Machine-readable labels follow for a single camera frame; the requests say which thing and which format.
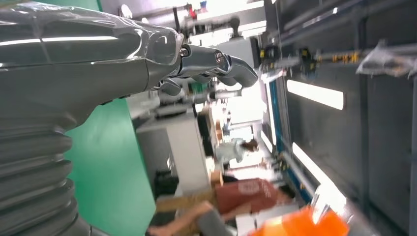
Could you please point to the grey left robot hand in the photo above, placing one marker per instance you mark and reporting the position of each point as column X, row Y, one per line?
column 71, row 65

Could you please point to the orange plastic bottle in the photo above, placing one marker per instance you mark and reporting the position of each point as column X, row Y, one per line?
column 293, row 224

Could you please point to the person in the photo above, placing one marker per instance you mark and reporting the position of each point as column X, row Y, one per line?
column 208, row 223
column 247, row 195
column 231, row 151

